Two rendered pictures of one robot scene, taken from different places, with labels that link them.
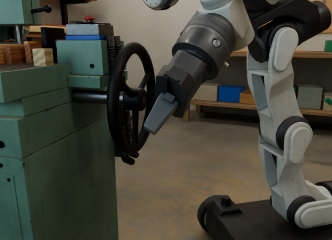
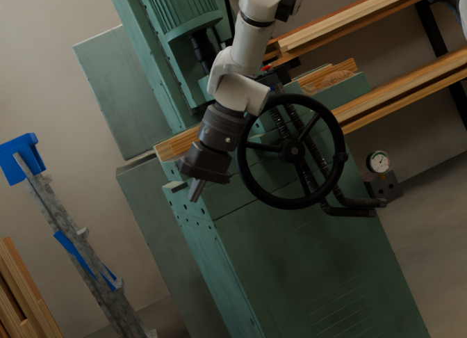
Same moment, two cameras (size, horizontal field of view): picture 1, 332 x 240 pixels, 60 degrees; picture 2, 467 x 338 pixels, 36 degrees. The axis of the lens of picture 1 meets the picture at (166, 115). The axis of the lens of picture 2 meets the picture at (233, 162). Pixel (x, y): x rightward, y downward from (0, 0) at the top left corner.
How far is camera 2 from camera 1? 139 cm
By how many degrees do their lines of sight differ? 59
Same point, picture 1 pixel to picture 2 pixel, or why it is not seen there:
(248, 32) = (250, 102)
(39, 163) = (232, 223)
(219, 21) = (209, 113)
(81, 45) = not seen: hidden behind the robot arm
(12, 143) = (205, 210)
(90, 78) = (256, 139)
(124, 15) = not seen: outside the picture
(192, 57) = (194, 146)
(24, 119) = (206, 190)
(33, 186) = (231, 244)
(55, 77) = not seen: hidden behind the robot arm
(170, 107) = (197, 183)
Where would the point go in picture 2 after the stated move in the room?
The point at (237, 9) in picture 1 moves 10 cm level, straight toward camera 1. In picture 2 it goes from (225, 93) to (182, 113)
